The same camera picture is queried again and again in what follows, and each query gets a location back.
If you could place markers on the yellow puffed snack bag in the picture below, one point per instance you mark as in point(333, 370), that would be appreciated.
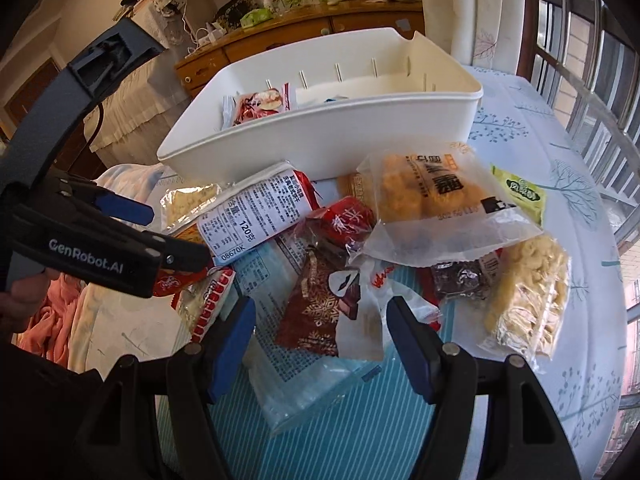
point(526, 304)

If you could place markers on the white curtain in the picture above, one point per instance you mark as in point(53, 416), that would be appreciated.
point(483, 33)

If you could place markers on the white tree-print tablecloth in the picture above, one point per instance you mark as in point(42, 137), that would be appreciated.
point(375, 430)

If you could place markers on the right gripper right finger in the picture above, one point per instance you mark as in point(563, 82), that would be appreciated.
point(418, 346)

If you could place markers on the white plastic storage bin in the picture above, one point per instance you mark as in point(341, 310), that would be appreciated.
point(352, 94)

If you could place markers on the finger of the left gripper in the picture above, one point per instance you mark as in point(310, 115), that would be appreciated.
point(122, 208)

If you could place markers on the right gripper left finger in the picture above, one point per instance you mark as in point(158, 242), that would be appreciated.
point(225, 345)

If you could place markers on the white red-edged snack bag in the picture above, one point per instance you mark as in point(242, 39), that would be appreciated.
point(254, 210)

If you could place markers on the light blue clear snack bag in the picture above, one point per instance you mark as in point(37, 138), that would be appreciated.
point(293, 386)

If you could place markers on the red foil snack packet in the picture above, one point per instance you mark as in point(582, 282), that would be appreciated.
point(345, 223)

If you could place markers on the dark raisin packet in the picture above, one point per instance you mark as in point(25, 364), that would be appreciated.
point(466, 279)

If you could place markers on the wooden desk with drawers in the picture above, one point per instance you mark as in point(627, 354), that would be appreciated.
point(198, 68)

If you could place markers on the left hand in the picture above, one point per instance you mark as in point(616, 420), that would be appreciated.
point(24, 299)

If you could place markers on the lace-covered furniture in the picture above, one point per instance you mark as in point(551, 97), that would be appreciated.
point(136, 118)

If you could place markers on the dark red chocolate packet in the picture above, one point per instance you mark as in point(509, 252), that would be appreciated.
point(323, 294)

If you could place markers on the clear bag orange pastries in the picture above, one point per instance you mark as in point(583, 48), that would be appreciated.
point(437, 204)

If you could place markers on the red white snack packet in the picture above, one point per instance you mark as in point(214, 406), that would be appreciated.
point(237, 110)

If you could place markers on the green pineapple cake packet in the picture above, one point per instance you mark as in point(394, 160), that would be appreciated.
point(530, 197)

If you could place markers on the floral blanket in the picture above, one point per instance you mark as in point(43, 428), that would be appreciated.
point(52, 332)

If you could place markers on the green tissue pack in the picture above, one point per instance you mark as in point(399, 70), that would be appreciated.
point(256, 17)

